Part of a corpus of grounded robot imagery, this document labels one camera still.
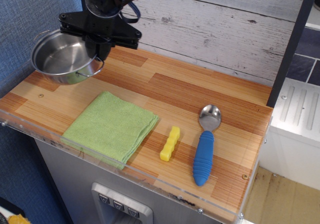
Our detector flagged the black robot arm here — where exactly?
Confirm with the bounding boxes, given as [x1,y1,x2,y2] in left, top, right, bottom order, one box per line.
[59,0,142,60]

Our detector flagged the blue handled metal spoon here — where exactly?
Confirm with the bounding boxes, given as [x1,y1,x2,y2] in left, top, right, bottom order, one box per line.
[192,104,221,186]

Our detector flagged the dark vertical post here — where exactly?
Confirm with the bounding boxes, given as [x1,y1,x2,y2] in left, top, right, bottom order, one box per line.
[266,0,314,107]

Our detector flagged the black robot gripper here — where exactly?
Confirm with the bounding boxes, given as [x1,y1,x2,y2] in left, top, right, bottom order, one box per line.
[58,10,142,61]

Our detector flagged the clear acrylic table guard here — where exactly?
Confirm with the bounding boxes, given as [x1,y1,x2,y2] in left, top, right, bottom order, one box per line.
[0,109,273,222]

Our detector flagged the white ridged cabinet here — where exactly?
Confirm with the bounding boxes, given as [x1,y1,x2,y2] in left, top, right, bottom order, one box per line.
[259,78,320,189]

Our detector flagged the silver metal pan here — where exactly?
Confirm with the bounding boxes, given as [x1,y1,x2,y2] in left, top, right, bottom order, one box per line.
[30,30,105,85]

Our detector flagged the silver button control panel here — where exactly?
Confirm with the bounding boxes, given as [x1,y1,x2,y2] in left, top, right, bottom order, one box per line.
[91,182,154,223]

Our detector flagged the yellow plastic toy block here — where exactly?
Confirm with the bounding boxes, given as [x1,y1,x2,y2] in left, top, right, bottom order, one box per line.
[159,126,181,161]

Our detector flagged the green folded cloth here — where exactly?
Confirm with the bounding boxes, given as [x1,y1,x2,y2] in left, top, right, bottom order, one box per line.
[61,92,159,170]

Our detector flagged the yellow object bottom left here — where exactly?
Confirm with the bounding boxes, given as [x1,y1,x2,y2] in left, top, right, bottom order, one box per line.
[7,214,31,224]

